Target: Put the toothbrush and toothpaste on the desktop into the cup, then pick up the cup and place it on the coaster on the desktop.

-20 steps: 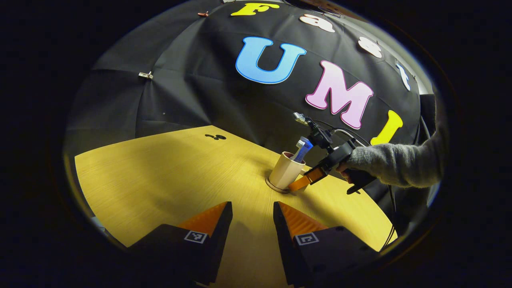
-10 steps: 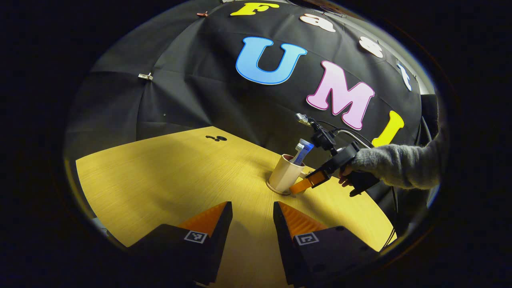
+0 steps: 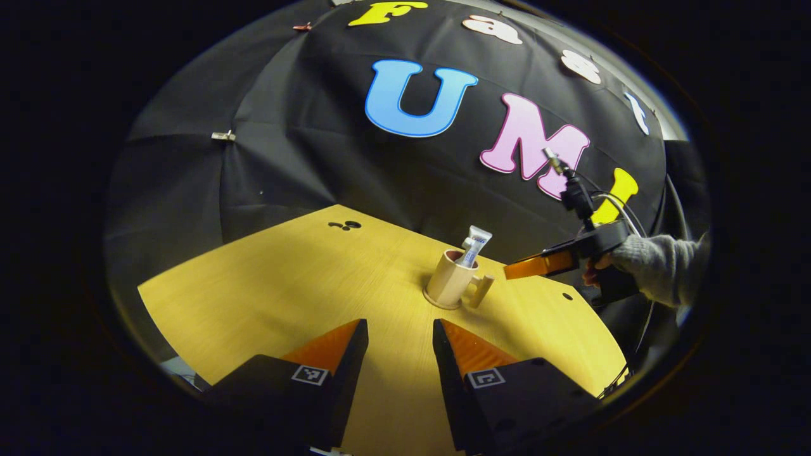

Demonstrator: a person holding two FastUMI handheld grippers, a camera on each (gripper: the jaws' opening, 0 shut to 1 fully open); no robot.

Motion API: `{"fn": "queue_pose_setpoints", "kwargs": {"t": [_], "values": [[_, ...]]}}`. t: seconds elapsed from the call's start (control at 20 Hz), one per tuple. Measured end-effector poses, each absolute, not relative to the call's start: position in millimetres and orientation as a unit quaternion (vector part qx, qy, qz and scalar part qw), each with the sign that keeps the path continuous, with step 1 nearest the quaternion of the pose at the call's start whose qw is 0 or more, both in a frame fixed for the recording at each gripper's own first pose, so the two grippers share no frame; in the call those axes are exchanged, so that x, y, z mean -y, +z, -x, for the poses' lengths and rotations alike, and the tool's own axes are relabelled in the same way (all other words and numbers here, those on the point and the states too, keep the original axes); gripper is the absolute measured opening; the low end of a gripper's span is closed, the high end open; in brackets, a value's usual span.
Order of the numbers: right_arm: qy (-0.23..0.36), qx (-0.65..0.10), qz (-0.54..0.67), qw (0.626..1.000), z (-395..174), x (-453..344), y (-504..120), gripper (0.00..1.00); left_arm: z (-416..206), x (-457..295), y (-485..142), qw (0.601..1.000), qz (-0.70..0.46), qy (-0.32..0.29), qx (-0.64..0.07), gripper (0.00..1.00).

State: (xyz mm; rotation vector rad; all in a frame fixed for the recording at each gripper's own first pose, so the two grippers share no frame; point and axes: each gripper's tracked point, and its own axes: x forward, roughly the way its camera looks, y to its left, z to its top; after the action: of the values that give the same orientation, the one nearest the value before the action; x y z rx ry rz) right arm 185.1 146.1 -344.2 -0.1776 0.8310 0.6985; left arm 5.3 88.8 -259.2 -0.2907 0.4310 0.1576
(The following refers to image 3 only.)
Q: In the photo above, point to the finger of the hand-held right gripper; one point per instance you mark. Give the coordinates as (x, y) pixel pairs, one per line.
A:
(538, 266)

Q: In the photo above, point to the yellow wooden desktop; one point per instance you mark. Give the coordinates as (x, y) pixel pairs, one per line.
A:
(285, 278)

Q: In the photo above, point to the white toothpaste tube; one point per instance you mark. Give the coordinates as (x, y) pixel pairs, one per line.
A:
(476, 244)

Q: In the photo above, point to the silver cloth clip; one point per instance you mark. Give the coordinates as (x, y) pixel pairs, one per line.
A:
(223, 135)

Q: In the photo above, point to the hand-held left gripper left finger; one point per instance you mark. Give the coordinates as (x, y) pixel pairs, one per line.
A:
(345, 380)

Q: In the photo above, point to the black backdrop cloth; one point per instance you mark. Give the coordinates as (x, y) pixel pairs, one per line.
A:
(317, 164)

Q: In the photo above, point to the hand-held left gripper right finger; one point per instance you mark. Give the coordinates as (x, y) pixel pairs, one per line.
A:
(447, 373)

